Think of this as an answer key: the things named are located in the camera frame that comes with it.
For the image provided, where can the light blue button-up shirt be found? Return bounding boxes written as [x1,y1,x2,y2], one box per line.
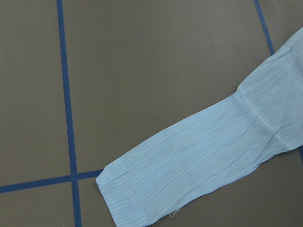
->
[96,30,303,227]

